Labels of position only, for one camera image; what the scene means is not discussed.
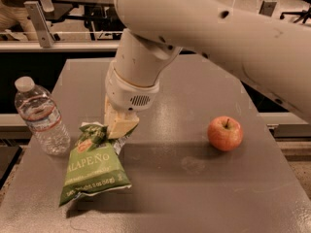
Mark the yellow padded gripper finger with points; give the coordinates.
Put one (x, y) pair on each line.
(108, 111)
(119, 124)

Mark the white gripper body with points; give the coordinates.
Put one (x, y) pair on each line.
(127, 92)

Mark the green jalapeno chip bag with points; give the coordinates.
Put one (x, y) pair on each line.
(94, 165)

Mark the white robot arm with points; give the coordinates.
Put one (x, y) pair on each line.
(267, 54)

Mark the clear plastic water bottle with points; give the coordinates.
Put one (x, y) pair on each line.
(38, 110)

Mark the black office chair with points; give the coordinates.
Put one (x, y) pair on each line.
(99, 18)

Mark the red apple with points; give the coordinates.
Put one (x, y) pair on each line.
(225, 133)

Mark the glass barrier panel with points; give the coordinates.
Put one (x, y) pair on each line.
(74, 31)

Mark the person in beige sweater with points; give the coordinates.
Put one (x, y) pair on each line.
(13, 12)

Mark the left metal glass bracket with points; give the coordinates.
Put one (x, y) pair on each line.
(37, 17)

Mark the metal glass bracket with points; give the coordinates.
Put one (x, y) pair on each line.
(37, 17)
(267, 8)

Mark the right metal glass bracket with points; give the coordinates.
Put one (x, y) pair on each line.
(267, 8)

